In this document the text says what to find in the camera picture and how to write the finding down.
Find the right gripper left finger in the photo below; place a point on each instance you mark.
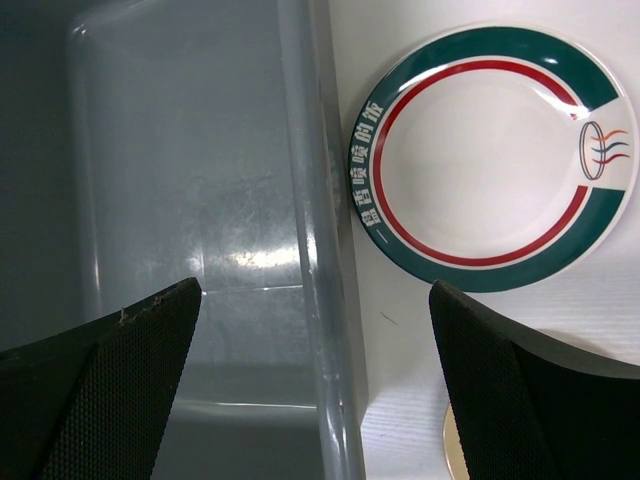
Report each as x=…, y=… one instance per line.
x=93, y=402

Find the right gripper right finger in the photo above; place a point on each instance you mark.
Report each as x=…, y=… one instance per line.
x=529, y=406

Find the cream plate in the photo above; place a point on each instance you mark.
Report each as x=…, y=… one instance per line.
x=453, y=452

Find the white plate green red rim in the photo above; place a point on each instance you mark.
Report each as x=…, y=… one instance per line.
x=493, y=157

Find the grey plastic bin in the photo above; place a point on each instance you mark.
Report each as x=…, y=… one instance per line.
x=144, y=142

